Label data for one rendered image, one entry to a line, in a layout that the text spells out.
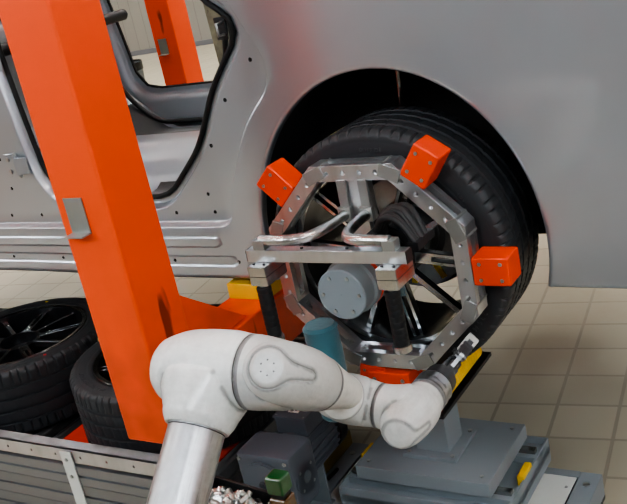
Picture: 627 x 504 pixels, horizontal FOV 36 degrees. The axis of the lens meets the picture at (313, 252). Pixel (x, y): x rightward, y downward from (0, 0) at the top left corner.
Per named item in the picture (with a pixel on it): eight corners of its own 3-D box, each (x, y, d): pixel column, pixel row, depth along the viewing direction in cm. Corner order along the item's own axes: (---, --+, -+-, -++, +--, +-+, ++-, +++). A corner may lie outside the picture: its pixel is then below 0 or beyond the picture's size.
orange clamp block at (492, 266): (485, 273, 229) (522, 273, 224) (473, 286, 223) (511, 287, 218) (481, 245, 226) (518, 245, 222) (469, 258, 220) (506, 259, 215)
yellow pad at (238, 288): (293, 280, 288) (289, 265, 286) (268, 300, 277) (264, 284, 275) (255, 279, 295) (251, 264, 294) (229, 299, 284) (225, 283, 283)
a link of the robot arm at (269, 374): (349, 347, 168) (281, 342, 174) (301, 328, 152) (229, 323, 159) (339, 423, 165) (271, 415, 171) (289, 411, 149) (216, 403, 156)
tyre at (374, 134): (539, 109, 232) (303, 99, 264) (506, 138, 213) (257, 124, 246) (542, 349, 257) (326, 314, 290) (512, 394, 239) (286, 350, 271)
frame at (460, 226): (498, 363, 235) (465, 150, 217) (488, 376, 230) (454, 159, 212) (309, 350, 264) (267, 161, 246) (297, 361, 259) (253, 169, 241)
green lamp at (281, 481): (293, 486, 196) (289, 469, 194) (283, 498, 193) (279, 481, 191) (277, 483, 198) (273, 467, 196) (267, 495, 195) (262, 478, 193)
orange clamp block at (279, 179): (309, 179, 244) (282, 156, 245) (293, 189, 237) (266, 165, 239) (296, 197, 248) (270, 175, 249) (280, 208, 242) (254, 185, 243)
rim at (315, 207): (509, 138, 239) (330, 128, 263) (475, 168, 220) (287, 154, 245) (513, 319, 258) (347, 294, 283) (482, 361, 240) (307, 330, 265)
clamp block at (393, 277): (416, 274, 214) (412, 252, 212) (398, 291, 207) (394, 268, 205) (395, 274, 217) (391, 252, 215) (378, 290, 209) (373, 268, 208)
